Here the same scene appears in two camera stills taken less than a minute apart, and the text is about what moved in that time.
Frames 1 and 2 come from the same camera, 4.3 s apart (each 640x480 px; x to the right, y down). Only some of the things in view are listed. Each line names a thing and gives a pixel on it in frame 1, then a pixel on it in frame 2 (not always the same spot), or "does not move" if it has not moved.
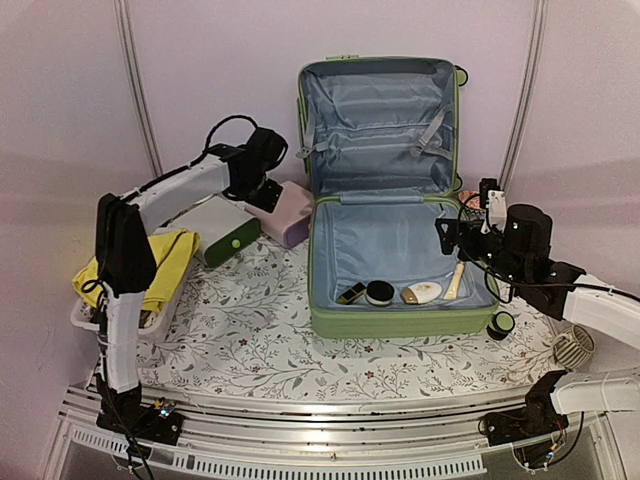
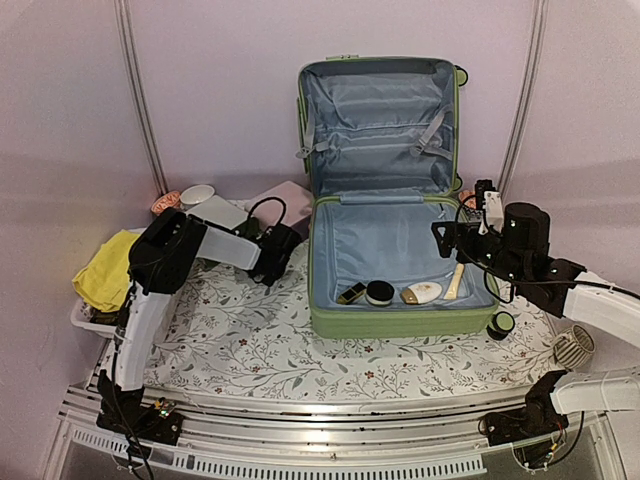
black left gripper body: x=257 y=194 -> x=272 y=278
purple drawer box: x=291 y=215 does not move
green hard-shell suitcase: x=379 y=149 does not move
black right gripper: x=471 y=229 does not move
